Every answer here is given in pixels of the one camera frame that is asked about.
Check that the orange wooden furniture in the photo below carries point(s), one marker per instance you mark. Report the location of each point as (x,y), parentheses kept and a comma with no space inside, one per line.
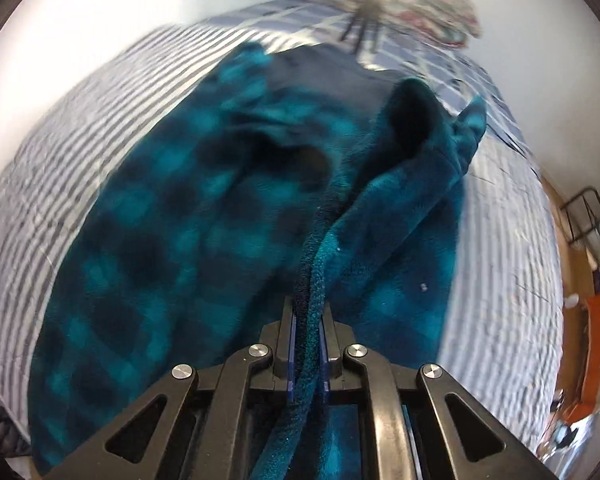
(581,355)

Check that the black tripod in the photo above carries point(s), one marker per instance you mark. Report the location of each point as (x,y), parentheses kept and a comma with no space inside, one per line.
(368,16)

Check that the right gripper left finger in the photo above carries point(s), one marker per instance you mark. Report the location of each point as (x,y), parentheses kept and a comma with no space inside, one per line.
(280,337)

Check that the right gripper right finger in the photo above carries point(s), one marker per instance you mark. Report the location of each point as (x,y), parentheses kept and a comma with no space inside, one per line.
(339,383)

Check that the striped grey white quilt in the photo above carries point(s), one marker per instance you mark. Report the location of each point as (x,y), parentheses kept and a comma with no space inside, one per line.
(503,333)

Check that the black metal rack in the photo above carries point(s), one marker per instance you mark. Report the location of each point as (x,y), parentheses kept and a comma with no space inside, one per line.
(582,213)

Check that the teal plaid fleece jacket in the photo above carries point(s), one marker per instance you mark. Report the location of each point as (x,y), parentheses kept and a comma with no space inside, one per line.
(333,185)

